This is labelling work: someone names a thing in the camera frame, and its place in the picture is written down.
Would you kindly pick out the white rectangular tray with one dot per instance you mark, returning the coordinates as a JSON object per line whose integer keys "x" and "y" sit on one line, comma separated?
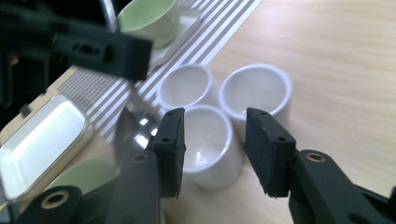
{"x": 186, "y": 28}
{"x": 40, "y": 146}

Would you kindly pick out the green bowl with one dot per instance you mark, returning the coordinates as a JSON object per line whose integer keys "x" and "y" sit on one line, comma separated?
{"x": 146, "y": 18}
{"x": 87, "y": 175}

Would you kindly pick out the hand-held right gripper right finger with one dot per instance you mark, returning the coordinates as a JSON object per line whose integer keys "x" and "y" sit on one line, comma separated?
{"x": 271, "y": 155}

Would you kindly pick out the white ribbed cup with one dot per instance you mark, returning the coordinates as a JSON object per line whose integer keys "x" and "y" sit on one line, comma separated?
{"x": 211, "y": 149}
{"x": 183, "y": 84}
{"x": 255, "y": 90}

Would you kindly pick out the steel spoon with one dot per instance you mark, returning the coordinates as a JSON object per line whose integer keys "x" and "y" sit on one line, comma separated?
{"x": 134, "y": 133}

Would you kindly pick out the grey striped placemat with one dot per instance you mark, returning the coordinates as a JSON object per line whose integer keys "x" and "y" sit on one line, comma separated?
{"x": 102, "y": 93}

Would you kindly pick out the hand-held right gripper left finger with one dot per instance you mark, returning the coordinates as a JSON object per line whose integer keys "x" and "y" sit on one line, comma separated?
{"x": 169, "y": 155}

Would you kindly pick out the black tape strip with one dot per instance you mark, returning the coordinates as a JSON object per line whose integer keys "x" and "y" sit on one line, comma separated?
{"x": 25, "y": 110}

